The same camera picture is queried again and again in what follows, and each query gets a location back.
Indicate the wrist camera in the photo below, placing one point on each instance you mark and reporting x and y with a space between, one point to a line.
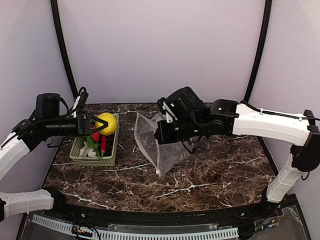
80 102
166 107

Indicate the black left frame post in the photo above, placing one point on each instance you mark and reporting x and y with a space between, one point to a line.
62 47

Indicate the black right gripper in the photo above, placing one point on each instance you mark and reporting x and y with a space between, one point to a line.
160 132

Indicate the green perforated plastic basket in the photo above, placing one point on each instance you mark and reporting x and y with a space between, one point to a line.
107 160

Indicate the white slotted cable duct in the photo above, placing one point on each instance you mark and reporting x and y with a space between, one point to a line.
131 232

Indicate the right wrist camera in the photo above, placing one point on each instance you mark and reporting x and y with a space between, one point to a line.
166 107

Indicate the black right frame post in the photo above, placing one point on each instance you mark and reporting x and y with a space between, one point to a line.
259 50

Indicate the black frame post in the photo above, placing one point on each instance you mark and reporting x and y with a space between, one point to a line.
62 47
259 50

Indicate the red chili pepper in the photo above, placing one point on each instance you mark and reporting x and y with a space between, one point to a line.
96 137
103 145

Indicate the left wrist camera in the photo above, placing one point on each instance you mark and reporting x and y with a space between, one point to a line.
80 102

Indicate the clear zip top bag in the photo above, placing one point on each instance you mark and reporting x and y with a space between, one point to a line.
162 157

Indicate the black front table rail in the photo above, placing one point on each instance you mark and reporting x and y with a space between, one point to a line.
242 216

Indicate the white garlic toy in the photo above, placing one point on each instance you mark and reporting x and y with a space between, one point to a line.
87 152

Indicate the yellow lemon toy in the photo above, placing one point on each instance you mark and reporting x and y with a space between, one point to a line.
112 123

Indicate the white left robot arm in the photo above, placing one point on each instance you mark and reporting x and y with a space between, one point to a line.
44 122

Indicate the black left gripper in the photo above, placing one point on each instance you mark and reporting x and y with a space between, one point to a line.
83 124

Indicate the green leafy vegetable toy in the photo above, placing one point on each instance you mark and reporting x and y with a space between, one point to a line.
89 142

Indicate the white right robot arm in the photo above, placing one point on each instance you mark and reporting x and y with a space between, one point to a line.
187 116

